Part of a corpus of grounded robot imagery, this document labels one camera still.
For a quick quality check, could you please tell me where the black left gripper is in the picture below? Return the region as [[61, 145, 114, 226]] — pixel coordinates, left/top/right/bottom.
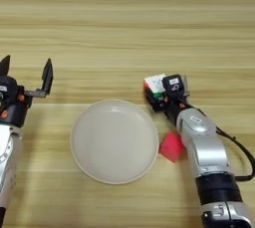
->
[[0, 54, 55, 129]]

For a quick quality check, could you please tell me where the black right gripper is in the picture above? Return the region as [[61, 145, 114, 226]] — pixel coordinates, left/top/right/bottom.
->
[[143, 89, 197, 123]]

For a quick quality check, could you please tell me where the multicolour puzzle cube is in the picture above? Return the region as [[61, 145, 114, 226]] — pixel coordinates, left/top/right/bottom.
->
[[142, 74, 167, 105]]

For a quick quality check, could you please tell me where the red cube block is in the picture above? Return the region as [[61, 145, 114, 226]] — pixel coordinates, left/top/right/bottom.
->
[[158, 131, 186, 164]]

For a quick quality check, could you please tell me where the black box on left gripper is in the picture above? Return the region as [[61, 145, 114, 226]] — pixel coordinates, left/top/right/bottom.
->
[[0, 76, 19, 105]]

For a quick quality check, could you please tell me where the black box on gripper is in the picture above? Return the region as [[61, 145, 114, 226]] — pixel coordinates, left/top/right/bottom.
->
[[160, 74, 188, 103], [0, 76, 19, 105]]

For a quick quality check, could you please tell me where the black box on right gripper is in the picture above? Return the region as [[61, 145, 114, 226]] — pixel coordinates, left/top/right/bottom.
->
[[160, 74, 188, 103]]

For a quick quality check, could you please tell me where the round beige plate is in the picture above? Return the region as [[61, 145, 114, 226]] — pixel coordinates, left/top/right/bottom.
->
[[70, 99, 160, 185]]

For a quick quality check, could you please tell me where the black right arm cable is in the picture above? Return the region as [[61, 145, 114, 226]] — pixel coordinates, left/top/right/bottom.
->
[[215, 125, 255, 183]]

